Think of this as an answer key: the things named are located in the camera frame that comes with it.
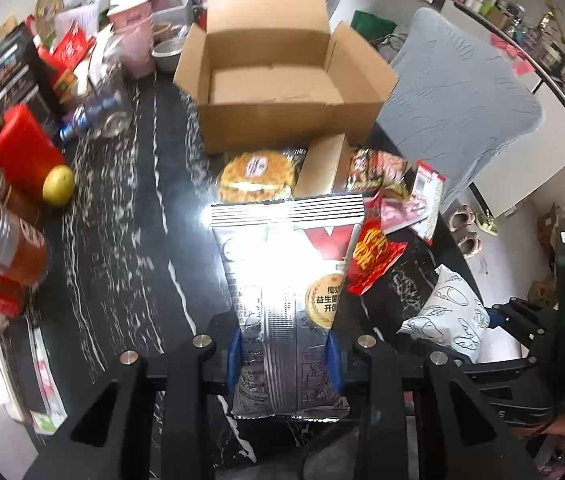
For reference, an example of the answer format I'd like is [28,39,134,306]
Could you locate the brown green meat snack packet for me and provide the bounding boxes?
[347,148,412,202]

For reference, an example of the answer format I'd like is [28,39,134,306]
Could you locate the pink rose cone packet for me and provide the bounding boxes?
[365,195,427,234]

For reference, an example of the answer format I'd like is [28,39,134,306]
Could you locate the red plastic container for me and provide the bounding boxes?
[0,104,64,202]

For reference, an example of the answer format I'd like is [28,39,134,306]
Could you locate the red foil bag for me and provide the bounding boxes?
[52,22,95,70]

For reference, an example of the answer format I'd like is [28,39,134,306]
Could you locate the black printed box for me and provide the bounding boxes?
[0,24,62,138]

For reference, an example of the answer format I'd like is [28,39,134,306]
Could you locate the yellow lemon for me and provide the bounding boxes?
[43,165,75,207]

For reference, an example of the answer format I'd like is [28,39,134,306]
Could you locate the grey leaf-pattern covered chair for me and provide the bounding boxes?
[375,6,547,208]

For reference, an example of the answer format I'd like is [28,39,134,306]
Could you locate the pink slipper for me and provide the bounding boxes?
[457,232,482,259]
[447,204,476,233]

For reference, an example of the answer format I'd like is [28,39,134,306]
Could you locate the clear jar amber contents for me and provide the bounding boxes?
[0,204,51,287]

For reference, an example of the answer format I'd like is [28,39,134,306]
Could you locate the small brown cardboard box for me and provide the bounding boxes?
[293,133,352,198]

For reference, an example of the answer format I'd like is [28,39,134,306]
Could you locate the red gold-lettered snack packet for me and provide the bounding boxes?
[347,219,409,296]

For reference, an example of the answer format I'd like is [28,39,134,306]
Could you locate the green bag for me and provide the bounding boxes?
[351,10,397,44]

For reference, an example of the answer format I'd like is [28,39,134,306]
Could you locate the pink slipper near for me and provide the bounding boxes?
[457,232,482,259]

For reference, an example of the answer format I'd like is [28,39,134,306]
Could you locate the clear glass measuring jug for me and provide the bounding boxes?
[68,63,134,139]

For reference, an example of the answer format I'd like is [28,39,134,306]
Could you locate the red white long snack packet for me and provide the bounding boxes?
[409,160,447,245]

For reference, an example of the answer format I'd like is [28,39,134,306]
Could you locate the packaged yellow waffles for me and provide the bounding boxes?
[217,148,307,204]

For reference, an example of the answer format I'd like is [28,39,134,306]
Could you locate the open cardboard box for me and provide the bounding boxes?
[174,0,399,155]

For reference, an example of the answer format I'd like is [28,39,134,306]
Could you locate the silver foil snack packet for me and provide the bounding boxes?
[210,194,365,422]

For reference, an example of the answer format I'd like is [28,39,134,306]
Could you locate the white cabinet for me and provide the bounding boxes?
[441,0,565,217]

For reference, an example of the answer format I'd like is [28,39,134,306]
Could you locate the pink slipper far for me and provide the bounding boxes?
[447,204,476,233]

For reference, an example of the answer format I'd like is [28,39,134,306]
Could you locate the green slipper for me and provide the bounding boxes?
[476,211,499,236]

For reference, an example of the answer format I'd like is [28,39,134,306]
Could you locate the white patterned snack pouch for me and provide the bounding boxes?
[397,264,490,363]

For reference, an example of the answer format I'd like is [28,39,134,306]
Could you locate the pink paper cup stack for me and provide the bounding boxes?
[107,0,154,78]

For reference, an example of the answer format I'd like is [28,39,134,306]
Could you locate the steel bowl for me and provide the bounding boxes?
[151,37,185,75]

